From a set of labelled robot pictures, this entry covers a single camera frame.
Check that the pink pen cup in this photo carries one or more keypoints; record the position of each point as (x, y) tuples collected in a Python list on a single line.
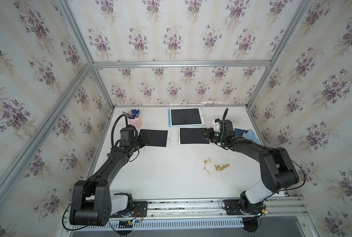
[(135, 121)]

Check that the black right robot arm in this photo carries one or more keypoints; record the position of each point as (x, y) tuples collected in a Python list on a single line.
[(277, 169)]

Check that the white framed tablet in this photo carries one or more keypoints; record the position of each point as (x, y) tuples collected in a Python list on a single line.
[(192, 136), (159, 138)]

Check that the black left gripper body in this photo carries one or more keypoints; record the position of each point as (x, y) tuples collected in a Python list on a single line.
[(140, 143)]

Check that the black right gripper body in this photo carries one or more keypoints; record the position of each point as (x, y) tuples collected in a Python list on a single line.
[(213, 136)]

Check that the dark blue book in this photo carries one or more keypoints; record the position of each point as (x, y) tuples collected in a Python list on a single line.
[(240, 132)]

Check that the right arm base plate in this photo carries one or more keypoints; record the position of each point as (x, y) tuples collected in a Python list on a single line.
[(241, 207)]

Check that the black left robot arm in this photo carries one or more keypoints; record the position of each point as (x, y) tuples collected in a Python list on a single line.
[(92, 203)]

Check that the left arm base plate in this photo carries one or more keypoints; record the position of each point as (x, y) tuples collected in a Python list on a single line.
[(137, 209)]

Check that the small green circuit board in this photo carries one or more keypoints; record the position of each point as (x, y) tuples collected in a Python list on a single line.
[(129, 224)]

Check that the blue framed drawing tablet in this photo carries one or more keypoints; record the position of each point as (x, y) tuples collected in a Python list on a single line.
[(185, 117)]

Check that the light blue microfiber cloth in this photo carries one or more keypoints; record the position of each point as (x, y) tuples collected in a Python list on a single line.
[(250, 135)]

